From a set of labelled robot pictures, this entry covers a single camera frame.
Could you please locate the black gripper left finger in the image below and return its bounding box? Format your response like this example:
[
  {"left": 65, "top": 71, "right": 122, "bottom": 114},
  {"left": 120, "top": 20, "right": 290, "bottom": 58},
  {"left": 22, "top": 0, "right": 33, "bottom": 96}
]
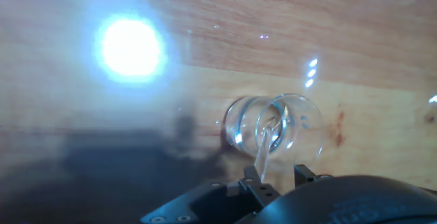
[{"left": 140, "top": 165, "right": 283, "bottom": 224}]

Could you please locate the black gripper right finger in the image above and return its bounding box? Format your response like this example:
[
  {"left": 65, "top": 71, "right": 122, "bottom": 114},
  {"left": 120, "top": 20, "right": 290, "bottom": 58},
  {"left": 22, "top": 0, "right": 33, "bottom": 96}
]
[{"left": 293, "top": 164, "right": 334, "bottom": 187}]

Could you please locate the clear glass stirring rod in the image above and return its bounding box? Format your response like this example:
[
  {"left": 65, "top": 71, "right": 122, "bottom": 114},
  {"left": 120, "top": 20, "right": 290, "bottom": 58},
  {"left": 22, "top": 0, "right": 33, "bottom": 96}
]
[{"left": 253, "top": 114, "right": 287, "bottom": 183}]

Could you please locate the glass beaker with water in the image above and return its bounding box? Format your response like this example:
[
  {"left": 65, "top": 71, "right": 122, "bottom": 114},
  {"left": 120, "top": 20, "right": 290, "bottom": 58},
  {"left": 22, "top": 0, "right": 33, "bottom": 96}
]
[{"left": 221, "top": 93, "right": 326, "bottom": 174}]

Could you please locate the glossy wooden board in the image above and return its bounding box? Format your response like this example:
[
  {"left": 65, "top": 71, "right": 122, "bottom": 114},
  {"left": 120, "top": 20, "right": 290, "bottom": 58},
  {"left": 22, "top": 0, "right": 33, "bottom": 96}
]
[{"left": 0, "top": 0, "right": 437, "bottom": 224}]

